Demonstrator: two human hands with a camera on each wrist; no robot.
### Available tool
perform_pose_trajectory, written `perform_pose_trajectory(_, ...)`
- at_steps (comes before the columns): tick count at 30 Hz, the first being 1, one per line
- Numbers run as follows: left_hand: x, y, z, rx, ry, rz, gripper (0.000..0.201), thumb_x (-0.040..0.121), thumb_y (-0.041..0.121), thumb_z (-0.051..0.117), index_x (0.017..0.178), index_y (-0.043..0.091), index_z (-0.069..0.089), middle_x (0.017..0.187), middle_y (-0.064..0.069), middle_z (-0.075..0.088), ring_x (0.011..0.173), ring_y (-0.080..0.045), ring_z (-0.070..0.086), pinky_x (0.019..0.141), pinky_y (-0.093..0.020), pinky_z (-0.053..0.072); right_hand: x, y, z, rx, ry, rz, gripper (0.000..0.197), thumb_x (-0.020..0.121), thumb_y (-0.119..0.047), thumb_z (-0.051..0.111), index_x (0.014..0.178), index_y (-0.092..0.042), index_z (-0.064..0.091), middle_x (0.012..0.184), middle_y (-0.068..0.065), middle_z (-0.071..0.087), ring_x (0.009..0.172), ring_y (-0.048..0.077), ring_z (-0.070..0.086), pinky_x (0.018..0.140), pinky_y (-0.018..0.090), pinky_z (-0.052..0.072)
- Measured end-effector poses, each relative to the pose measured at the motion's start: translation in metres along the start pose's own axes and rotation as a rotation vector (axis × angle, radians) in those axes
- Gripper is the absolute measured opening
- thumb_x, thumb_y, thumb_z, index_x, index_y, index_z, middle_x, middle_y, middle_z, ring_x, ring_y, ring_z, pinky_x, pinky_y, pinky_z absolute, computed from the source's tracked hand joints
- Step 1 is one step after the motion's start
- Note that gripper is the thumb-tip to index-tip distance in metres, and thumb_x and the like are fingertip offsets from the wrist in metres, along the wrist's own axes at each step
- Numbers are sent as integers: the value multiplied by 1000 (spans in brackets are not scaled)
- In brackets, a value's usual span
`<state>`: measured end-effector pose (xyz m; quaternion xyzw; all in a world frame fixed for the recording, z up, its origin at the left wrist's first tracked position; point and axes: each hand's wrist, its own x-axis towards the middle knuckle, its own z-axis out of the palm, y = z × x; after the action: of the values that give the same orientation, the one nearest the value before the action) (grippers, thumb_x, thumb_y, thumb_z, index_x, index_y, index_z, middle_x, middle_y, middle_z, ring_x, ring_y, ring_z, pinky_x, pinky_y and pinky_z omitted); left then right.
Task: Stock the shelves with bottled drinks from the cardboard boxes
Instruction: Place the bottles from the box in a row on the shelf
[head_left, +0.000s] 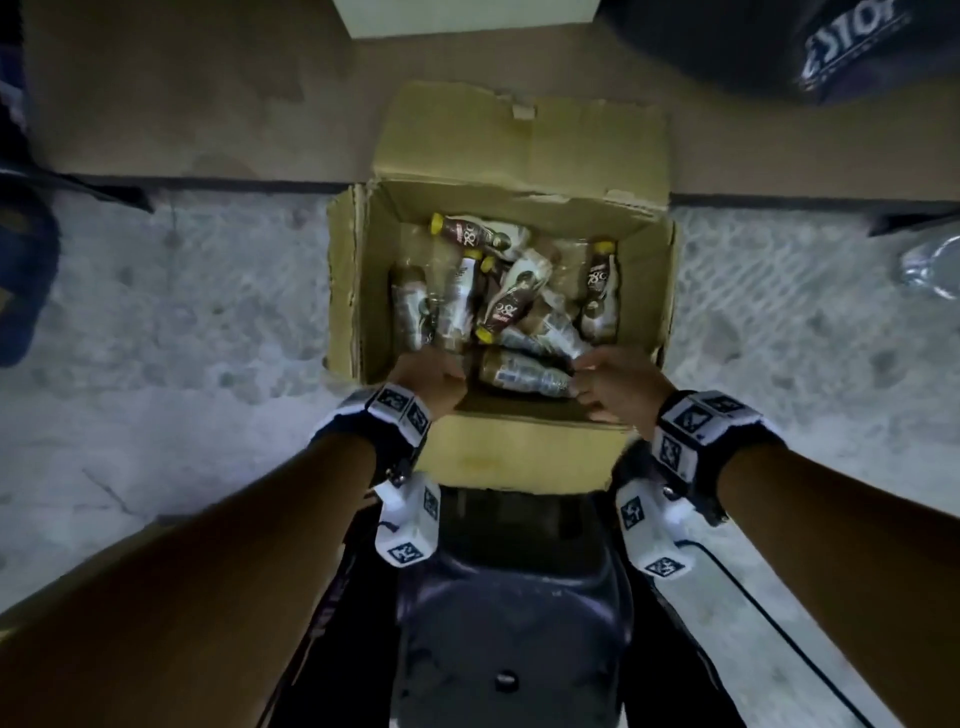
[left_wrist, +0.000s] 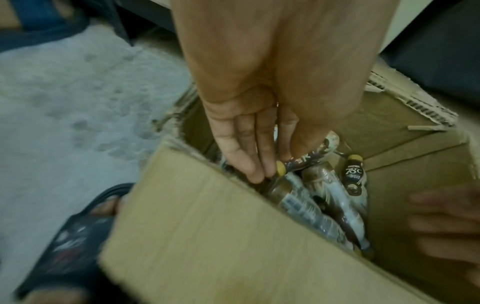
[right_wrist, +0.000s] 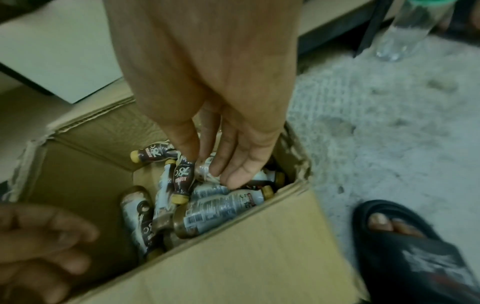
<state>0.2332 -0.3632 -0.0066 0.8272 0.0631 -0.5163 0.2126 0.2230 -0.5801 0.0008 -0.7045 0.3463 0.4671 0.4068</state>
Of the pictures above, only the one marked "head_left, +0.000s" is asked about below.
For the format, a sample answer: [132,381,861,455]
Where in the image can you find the person's left forearm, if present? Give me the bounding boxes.
[0,433,376,728]

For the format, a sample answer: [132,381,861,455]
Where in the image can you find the person's right hand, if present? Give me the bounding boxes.
[569,344,678,442]

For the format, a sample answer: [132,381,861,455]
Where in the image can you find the person's right leg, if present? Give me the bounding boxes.
[622,577,744,728]

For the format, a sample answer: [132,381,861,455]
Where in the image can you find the coffee bottles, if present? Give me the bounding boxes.
[388,212,622,399]

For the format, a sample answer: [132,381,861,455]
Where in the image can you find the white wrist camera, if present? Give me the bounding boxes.
[372,472,442,569]
[614,479,697,581]

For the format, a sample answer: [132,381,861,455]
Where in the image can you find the white box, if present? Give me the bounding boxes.
[332,0,601,39]

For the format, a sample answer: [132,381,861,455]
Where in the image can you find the person's right forearm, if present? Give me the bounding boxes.
[716,442,960,728]

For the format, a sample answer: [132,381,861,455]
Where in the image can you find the person's right black sandal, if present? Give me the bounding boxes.
[608,438,661,500]

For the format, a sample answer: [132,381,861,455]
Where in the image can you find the person's left hand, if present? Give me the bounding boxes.
[386,348,468,421]

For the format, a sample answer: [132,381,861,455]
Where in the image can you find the clear plastic bottle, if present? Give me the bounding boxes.
[899,236,960,301]

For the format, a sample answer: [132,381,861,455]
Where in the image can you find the person's left leg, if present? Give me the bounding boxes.
[258,517,399,728]

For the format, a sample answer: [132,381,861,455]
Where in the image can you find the yellow-capped drink bottle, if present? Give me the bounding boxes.
[476,347,577,399]

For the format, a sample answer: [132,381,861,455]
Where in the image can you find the cardboard box of coffee bottles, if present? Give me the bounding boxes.
[323,80,680,496]

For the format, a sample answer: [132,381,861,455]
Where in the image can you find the person's leg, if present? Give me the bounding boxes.
[258,517,399,728]
[622,577,744,728]

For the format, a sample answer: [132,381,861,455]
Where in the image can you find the black marker wrist band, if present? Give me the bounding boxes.
[650,389,787,526]
[311,383,434,489]

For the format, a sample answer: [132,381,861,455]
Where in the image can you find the black camera cable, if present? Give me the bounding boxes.
[674,539,875,728]

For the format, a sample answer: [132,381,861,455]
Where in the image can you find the black printed bag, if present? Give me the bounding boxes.
[599,0,960,106]

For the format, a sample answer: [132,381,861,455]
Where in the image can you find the dark plastic stool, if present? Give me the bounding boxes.
[389,487,635,728]

